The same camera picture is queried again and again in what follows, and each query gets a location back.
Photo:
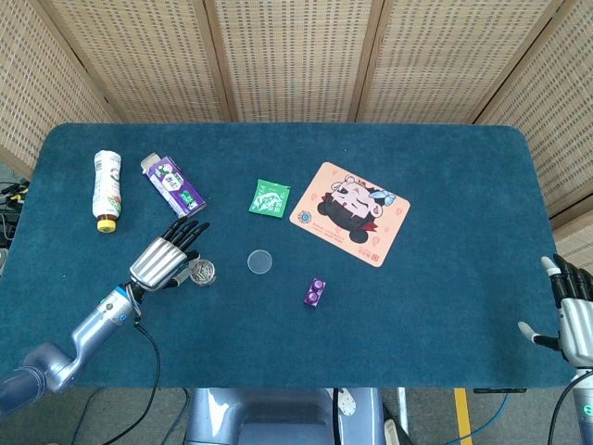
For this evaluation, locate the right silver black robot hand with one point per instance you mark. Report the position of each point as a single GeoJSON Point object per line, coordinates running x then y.
{"type": "Point", "coordinates": [576, 320]}

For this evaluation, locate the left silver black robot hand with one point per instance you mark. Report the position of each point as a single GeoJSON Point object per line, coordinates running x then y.
{"type": "Point", "coordinates": [157, 265]}

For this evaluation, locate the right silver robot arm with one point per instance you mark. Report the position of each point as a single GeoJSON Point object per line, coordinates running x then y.
{"type": "Point", "coordinates": [586, 412]}

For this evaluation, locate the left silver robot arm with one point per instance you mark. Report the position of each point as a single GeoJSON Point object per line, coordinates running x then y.
{"type": "Point", "coordinates": [92, 324]}

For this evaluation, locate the small silver round tin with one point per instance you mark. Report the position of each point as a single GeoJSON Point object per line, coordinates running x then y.
{"type": "Point", "coordinates": [206, 274]}

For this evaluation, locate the purple drink carton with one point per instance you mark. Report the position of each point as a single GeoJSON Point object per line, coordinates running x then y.
{"type": "Point", "coordinates": [175, 187]}

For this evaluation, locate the white bottle yellow cap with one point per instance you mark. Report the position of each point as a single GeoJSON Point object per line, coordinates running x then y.
{"type": "Point", "coordinates": [107, 185]}

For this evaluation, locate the clear round plastic lid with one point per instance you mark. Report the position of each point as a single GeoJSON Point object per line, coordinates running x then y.
{"type": "Point", "coordinates": [259, 262]}

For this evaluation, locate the green sachet packet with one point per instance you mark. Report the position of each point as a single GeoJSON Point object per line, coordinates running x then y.
{"type": "Point", "coordinates": [269, 199]}

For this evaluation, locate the blue felt table cover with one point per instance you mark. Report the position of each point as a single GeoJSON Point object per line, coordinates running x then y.
{"type": "Point", "coordinates": [278, 334]}

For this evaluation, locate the small purple box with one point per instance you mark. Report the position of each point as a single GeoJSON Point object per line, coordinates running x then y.
{"type": "Point", "coordinates": [315, 292]}

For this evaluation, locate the grey blue robot torso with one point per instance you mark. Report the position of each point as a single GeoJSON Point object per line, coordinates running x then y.
{"type": "Point", "coordinates": [259, 408]}

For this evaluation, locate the white table leg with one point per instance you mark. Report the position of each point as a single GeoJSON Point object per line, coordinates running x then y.
{"type": "Point", "coordinates": [403, 408]}

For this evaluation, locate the pink cartoon mouse pad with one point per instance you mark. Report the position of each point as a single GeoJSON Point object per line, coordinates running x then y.
{"type": "Point", "coordinates": [349, 213]}

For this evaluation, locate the bamboo folding screen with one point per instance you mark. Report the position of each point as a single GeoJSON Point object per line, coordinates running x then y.
{"type": "Point", "coordinates": [296, 55]}

